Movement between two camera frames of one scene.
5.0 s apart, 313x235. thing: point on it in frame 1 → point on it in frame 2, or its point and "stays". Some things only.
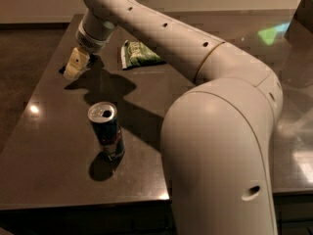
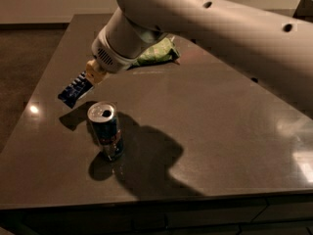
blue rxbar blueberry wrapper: (63, 70) → (76, 90)
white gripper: (88, 42) → (109, 59)
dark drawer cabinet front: (293, 215) stays
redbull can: (105, 119) stays
